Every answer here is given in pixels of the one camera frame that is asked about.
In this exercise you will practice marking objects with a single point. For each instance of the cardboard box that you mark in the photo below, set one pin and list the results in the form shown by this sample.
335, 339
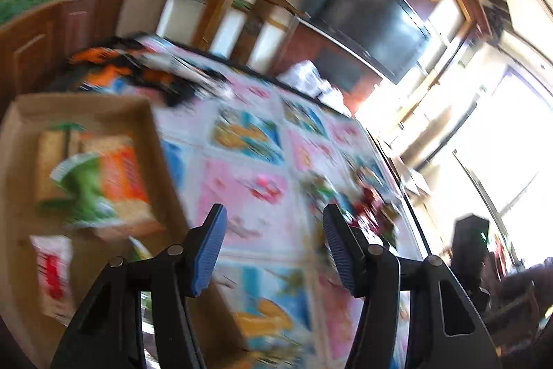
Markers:
138, 122

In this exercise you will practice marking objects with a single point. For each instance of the black television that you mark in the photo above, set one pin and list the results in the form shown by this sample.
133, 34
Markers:
376, 27

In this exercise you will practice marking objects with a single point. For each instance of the orange snack packet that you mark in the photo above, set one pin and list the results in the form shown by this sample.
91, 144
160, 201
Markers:
123, 176

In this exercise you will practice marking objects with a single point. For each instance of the wooden cabinet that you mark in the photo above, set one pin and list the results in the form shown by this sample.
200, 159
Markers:
90, 23

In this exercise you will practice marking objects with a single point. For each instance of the white red snack packet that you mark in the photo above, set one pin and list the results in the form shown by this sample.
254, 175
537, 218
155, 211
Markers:
52, 274

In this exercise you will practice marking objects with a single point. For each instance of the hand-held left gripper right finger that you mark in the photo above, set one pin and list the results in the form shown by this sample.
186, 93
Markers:
339, 252

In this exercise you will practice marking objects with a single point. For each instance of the patterned scarf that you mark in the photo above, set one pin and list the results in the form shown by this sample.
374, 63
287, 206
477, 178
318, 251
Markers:
142, 70

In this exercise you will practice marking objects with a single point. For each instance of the white plastic bag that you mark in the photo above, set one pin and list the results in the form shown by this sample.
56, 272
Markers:
306, 77

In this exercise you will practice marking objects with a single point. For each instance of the curved wooden wall panel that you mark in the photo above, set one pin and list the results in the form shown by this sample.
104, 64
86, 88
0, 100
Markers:
30, 49

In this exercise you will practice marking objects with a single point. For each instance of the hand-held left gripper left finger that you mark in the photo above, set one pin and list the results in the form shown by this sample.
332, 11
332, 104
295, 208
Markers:
209, 252

